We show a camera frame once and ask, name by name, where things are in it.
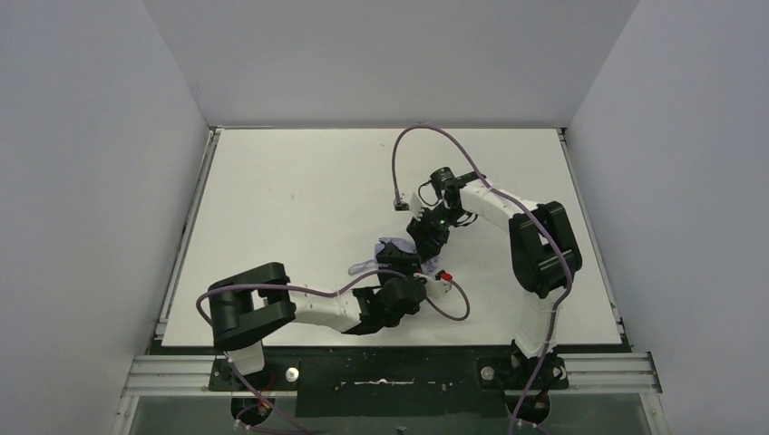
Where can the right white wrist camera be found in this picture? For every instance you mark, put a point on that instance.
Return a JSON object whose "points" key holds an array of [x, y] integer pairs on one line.
{"points": [[410, 203]]}

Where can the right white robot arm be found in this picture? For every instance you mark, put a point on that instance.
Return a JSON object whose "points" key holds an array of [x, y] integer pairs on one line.
{"points": [[545, 255]]}

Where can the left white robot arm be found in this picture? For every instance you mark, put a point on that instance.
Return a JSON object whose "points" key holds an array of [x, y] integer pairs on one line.
{"points": [[243, 309]]}

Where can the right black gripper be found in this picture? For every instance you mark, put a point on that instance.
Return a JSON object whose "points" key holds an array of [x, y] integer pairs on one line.
{"points": [[430, 232]]}

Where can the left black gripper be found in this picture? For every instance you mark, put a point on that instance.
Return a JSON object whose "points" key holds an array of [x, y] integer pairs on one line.
{"points": [[417, 284]]}

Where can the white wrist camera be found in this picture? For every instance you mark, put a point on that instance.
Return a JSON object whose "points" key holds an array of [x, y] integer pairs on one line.
{"points": [[435, 286], [410, 203]]}

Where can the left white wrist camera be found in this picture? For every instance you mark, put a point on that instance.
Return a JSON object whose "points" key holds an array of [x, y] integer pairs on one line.
{"points": [[435, 286]]}

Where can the black and lavender folding umbrella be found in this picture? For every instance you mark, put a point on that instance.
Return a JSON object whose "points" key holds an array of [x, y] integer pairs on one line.
{"points": [[431, 267]]}

